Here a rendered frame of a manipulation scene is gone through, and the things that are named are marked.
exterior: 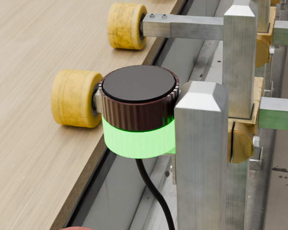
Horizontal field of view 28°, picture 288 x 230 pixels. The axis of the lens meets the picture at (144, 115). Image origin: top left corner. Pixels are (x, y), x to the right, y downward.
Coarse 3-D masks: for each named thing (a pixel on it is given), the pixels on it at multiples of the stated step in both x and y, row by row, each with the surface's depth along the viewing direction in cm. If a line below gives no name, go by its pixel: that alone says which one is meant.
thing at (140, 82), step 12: (120, 72) 44; (132, 72) 44; (144, 72) 44; (156, 72) 44; (168, 72) 44; (108, 84) 42; (120, 84) 42; (132, 84) 42; (144, 84) 42; (156, 84) 42; (168, 84) 42; (108, 96) 41; (120, 96) 41; (132, 96) 41; (144, 96) 41; (156, 96) 41; (144, 168) 47; (144, 180) 47; (156, 192) 48; (168, 216) 48
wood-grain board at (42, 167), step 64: (0, 0) 127; (64, 0) 125; (128, 0) 123; (0, 64) 101; (64, 64) 99; (128, 64) 98; (0, 128) 83; (64, 128) 82; (0, 192) 71; (64, 192) 70
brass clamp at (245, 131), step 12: (252, 108) 71; (228, 120) 69; (240, 120) 69; (252, 120) 69; (228, 132) 68; (240, 132) 68; (252, 132) 69; (228, 144) 69; (240, 144) 68; (252, 144) 68; (228, 156) 70; (240, 156) 69
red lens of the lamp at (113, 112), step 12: (168, 96) 41; (108, 108) 41; (120, 108) 41; (132, 108) 40; (144, 108) 40; (156, 108) 41; (168, 108) 41; (108, 120) 42; (120, 120) 41; (132, 120) 41; (144, 120) 41; (156, 120) 41; (168, 120) 42
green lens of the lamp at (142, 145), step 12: (108, 132) 43; (120, 132) 42; (132, 132) 42; (144, 132) 42; (156, 132) 42; (168, 132) 42; (108, 144) 44; (120, 144) 43; (132, 144) 42; (144, 144) 42; (156, 144) 42; (168, 144) 43; (132, 156) 43; (144, 156) 43
